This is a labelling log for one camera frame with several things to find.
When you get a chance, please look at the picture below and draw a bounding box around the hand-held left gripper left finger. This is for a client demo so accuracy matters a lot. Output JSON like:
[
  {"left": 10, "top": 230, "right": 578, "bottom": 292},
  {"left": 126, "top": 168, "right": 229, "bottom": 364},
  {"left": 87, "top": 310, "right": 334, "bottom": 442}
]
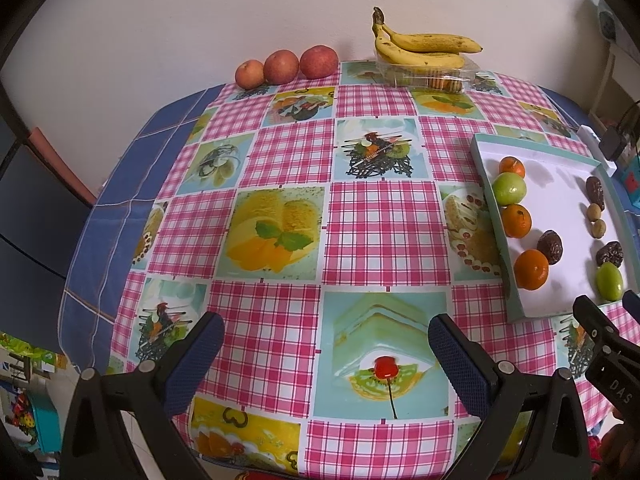
[{"left": 59, "top": 311, "right": 226, "bottom": 480}]

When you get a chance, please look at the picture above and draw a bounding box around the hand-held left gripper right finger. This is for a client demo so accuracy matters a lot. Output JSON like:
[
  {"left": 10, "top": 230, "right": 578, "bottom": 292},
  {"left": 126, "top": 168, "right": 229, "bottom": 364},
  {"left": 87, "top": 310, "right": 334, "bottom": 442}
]
[{"left": 427, "top": 313, "right": 592, "bottom": 480}]

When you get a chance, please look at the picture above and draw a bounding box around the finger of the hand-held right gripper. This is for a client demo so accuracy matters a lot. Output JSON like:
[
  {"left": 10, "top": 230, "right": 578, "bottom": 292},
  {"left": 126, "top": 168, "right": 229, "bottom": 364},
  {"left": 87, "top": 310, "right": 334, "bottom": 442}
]
[
  {"left": 572, "top": 295, "right": 623, "bottom": 356},
  {"left": 621, "top": 290, "right": 640, "bottom": 331}
]

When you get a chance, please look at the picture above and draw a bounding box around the green jujube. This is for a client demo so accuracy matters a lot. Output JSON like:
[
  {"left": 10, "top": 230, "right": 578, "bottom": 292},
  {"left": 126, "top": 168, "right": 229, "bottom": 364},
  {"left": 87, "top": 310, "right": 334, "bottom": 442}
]
[
  {"left": 492, "top": 172, "right": 528, "bottom": 207},
  {"left": 596, "top": 262, "right": 625, "bottom": 303}
]

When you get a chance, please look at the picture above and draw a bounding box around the dark round passion fruit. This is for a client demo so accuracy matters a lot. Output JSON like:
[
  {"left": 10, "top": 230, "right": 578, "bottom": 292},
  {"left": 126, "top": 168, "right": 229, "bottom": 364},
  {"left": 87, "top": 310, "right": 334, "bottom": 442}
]
[{"left": 596, "top": 241, "right": 625, "bottom": 268}]

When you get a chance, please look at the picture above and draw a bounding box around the mandarin orange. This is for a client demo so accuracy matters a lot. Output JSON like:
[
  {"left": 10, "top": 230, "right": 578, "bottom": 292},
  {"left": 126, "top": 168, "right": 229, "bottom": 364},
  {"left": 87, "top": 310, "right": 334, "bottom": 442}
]
[
  {"left": 501, "top": 203, "right": 533, "bottom": 238},
  {"left": 513, "top": 249, "right": 551, "bottom": 292},
  {"left": 499, "top": 156, "right": 527, "bottom": 179}
]

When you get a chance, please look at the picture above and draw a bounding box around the dark brown dried date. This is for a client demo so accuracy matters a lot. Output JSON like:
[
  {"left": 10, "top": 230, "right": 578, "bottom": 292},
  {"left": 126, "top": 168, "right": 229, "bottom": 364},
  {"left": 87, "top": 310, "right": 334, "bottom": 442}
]
[
  {"left": 585, "top": 176, "right": 606, "bottom": 211},
  {"left": 536, "top": 230, "right": 565, "bottom": 266}
]

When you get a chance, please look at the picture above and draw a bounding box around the white teal cardboard tray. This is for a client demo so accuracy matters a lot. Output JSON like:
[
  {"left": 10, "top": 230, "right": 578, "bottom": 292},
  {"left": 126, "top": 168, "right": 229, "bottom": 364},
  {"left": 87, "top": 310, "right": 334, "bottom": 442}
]
[{"left": 471, "top": 133, "right": 633, "bottom": 323}]

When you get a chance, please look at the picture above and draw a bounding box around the person's right hand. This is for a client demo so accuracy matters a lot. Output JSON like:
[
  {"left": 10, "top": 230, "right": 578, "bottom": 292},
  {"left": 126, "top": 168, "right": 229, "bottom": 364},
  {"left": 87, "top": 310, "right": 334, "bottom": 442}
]
[{"left": 597, "top": 407, "right": 640, "bottom": 468}]

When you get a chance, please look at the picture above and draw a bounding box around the teal toy box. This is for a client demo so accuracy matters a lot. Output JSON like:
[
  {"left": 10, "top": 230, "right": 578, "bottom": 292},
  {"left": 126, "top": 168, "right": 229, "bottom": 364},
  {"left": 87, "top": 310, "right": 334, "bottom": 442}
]
[{"left": 615, "top": 162, "right": 640, "bottom": 211}]

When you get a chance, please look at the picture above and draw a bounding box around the pink checked printed tablecloth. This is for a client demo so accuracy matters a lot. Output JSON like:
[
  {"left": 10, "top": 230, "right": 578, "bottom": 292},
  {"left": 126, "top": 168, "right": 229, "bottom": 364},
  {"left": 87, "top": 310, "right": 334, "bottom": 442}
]
[{"left": 107, "top": 60, "right": 640, "bottom": 480}]

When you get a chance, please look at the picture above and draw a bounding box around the black power adapter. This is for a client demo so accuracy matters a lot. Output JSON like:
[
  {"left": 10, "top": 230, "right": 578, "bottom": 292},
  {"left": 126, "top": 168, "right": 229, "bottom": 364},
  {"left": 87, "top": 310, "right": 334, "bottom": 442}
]
[{"left": 599, "top": 127, "right": 625, "bottom": 161}]

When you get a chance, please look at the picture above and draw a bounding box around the teal plastic bin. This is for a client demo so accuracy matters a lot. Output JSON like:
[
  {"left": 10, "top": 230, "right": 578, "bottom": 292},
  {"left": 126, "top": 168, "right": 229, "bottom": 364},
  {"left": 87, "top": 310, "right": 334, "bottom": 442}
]
[{"left": 0, "top": 390, "right": 63, "bottom": 456}]

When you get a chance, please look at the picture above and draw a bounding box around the green patterned bag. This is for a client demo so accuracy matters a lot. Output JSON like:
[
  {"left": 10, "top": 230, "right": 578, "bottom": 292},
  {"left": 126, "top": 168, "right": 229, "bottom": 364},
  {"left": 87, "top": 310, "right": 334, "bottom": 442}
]
[{"left": 0, "top": 332, "right": 68, "bottom": 368}]

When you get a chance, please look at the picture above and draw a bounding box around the white power strip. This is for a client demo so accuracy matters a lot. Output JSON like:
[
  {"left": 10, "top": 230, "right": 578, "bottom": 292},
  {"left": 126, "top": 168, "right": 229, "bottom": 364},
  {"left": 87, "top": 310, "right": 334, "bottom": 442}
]
[{"left": 577, "top": 124, "right": 618, "bottom": 177}]

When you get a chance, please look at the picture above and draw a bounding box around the white chair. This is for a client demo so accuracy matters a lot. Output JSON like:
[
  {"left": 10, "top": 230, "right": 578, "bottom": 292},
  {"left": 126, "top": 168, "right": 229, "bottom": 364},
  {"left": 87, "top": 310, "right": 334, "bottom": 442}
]
[{"left": 590, "top": 42, "right": 640, "bottom": 131}]

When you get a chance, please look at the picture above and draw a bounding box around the reddish brown panel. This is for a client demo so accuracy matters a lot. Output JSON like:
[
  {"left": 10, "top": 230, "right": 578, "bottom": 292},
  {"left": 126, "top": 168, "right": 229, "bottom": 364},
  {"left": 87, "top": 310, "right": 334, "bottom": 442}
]
[{"left": 25, "top": 126, "right": 98, "bottom": 208}]

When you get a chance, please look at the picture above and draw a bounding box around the pale orange apple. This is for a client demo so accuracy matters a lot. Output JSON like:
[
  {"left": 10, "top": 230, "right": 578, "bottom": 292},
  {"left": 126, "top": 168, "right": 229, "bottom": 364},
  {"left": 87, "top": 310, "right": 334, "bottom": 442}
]
[{"left": 235, "top": 59, "right": 265, "bottom": 90}]

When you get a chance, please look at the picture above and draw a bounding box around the clear plastic container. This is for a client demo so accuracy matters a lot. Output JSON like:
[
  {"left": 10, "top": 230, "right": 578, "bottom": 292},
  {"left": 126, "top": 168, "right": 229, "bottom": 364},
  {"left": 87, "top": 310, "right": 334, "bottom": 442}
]
[{"left": 377, "top": 55, "right": 478, "bottom": 93}]

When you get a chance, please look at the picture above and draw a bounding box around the red apple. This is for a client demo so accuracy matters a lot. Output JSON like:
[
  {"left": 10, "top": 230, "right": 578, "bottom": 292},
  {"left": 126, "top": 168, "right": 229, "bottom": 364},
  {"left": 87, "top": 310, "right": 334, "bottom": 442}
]
[
  {"left": 299, "top": 45, "right": 340, "bottom": 80},
  {"left": 263, "top": 49, "right": 301, "bottom": 85}
]

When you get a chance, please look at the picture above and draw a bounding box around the yellow banana bunch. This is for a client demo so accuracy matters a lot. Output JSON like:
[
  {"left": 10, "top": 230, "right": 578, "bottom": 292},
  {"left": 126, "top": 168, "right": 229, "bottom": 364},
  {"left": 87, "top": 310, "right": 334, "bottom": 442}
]
[{"left": 371, "top": 6, "right": 484, "bottom": 68}]

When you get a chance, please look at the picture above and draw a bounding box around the black adapter cable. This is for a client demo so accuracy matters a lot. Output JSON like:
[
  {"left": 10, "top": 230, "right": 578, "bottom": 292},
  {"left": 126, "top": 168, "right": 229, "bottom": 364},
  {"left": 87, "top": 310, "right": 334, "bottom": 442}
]
[{"left": 617, "top": 100, "right": 640, "bottom": 133}]

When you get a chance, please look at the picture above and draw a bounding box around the teal round wall ornament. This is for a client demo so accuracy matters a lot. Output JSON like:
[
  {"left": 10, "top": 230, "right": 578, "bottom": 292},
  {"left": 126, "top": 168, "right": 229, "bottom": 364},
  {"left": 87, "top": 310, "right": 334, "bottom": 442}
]
[{"left": 597, "top": 0, "right": 621, "bottom": 43}]

